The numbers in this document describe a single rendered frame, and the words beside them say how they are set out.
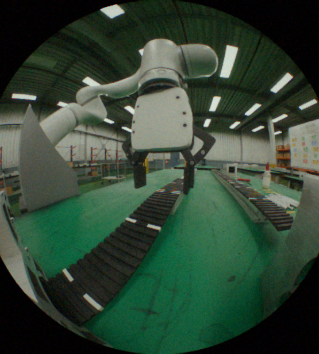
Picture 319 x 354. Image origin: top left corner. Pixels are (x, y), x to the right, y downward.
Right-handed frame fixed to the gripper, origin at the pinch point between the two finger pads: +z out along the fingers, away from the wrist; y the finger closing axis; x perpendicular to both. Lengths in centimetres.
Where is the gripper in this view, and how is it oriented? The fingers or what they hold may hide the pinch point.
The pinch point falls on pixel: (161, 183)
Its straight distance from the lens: 17.2
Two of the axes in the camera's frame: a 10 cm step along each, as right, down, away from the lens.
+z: 0.0, 9.9, 1.5
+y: -9.2, -0.6, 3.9
